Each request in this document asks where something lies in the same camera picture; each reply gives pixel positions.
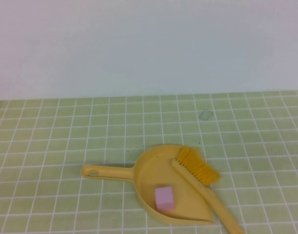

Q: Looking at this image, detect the yellow hand brush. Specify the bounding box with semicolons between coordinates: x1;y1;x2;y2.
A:
172;145;244;234

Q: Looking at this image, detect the green checked table cover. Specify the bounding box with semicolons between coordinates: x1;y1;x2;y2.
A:
0;90;298;234

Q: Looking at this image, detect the small clear tape piece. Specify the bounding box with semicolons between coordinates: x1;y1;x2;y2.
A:
199;109;213;121

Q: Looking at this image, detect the small pink cube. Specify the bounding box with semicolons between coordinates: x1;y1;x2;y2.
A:
155;187;176;216

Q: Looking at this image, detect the yellow plastic dustpan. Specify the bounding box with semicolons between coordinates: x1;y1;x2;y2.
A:
80;144;214;225

